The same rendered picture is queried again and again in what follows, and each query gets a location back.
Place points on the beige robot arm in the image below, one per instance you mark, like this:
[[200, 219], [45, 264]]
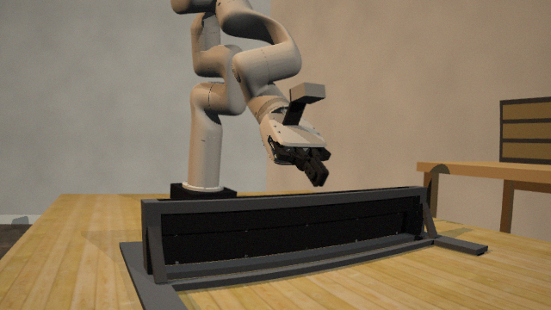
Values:
[[251, 83]]

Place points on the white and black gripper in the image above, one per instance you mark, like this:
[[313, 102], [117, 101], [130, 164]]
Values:
[[295, 145]]

